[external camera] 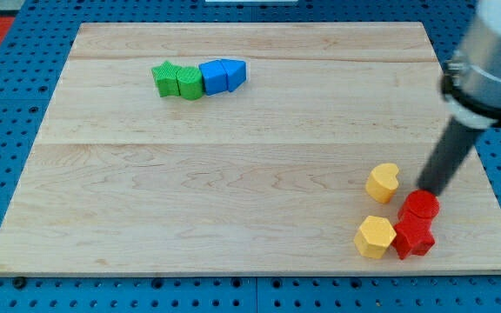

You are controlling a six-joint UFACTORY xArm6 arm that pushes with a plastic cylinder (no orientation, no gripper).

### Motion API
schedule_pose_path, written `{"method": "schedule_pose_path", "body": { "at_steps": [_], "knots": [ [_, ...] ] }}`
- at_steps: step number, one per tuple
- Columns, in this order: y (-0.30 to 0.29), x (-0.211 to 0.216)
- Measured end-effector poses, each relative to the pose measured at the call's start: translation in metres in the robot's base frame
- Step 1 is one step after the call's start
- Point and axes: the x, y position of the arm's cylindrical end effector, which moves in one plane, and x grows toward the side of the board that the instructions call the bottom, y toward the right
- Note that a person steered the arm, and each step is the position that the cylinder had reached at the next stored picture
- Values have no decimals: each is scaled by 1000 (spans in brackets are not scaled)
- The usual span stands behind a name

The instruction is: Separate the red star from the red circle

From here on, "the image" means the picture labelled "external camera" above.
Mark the red star block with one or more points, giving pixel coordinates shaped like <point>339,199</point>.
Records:
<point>414,236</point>

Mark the blue cube block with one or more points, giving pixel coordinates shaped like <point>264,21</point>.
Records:
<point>214,77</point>

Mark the green star block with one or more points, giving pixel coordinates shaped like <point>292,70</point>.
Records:
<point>165,79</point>

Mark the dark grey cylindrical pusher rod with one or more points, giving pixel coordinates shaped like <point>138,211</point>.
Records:
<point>453,146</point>

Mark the green cylinder block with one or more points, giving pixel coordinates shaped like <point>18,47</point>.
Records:
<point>190,83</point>

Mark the yellow heart block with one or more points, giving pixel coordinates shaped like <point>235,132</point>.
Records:
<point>382,183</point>

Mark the yellow hexagon block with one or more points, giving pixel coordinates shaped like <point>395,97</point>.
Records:
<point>374,236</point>

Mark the wooden board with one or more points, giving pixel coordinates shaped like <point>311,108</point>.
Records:
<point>267,180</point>

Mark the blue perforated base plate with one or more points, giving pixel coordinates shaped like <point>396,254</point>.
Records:
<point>31,59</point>

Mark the blue pentagon block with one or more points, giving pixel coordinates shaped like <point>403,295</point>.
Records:
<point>235,71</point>

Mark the red cylinder block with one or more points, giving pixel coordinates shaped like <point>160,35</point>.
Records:
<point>420,203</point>

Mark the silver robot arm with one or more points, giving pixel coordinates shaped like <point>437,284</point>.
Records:
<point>471,87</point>

